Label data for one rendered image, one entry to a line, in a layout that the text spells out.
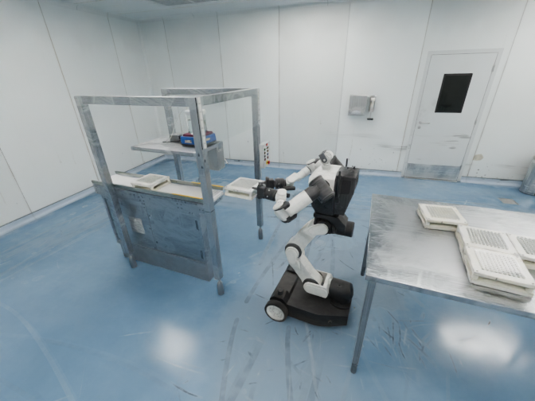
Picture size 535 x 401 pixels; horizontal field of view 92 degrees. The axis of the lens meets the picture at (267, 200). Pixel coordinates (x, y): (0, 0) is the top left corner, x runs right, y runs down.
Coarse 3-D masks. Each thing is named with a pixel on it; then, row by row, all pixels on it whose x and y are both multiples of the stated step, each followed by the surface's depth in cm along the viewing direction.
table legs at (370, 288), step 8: (368, 232) 241; (368, 280) 144; (368, 288) 144; (368, 296) 146; (368, 304) 149; (368, 312) 151; (360, 320) 158; (360, 328) 158; (360, 336) 161; (360, 344) 164; (360, 352) 167; (352, 360) 175; (352, 368) 177
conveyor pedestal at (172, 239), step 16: (128, 208) 258; (144, 208) 249; (160, 208) 239; (112, 224) 279; (128, 224) 270; (144, 224) 259; (160, 224) 250; (176, 224) 242; (192, 224) 234; (144, 240) 271; (160, 240) 261; (176, 240) 252; (192, 240) 243; (208, 240) 244; (128, 256) 297; (144, 256) 285; (160, 256) 274; (176, 256) 261; (192, 256) 253; (208, 256) 248; (192, 272) 265; (208, 272) 256
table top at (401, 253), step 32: (384, 224) 183; (416, 224) 182; (480, 224) 180; (512, 224) 179; (384, 256) 152; (416, 256) 151; (448, 256) 150; (416, 288) 131; (448, 288) 129; (480, 288) 128
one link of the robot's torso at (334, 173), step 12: (324, 168) 171; (336, 168) 175; (348, 168) 173; (336, 180) 162; (348, 180) 161; (336, 192) 167; (348, 192) 164; (312, 204) 180; (324, 204) 173; (336, 204) 171; (348, 204) 167
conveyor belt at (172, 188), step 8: (112, 176) 272; (120, 176) 271; (96, 184) 254; (120, 184) 251; (128, 184) 251; (176, 184) 248; (168, 192) 232; (176, 192) 231; (184, 192) 231; (192, 192) 231; (200, 192) 230; (216, 192) 229; (192, 200) 216
